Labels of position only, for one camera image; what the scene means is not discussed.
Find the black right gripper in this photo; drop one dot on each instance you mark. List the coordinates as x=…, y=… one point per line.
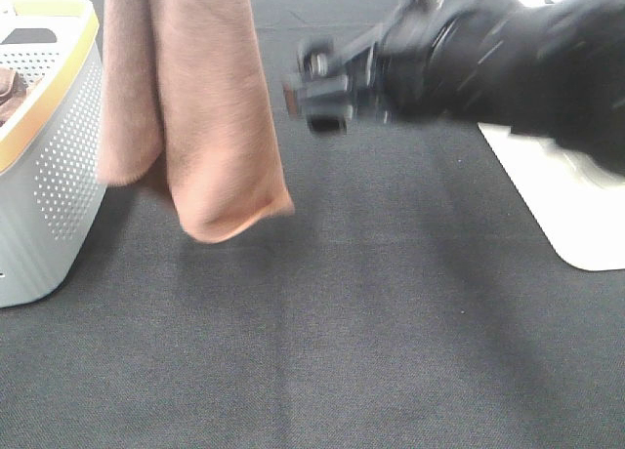
x=335, y=84

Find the brown microfibre towel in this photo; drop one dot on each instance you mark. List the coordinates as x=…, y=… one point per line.
x=186, y=113

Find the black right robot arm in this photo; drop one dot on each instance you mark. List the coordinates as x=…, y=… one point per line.
x=452, y=87

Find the brown towel inside grey basket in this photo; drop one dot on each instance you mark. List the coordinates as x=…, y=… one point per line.
x=13, y=92

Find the black fabric table mat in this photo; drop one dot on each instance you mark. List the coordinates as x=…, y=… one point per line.
x=410, y=302

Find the white plastic basket grey rim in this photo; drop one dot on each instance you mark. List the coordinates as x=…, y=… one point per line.
x=576, y=215

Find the grey perforated basket orange rim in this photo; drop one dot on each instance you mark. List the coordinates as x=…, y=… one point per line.
x=50, y=194

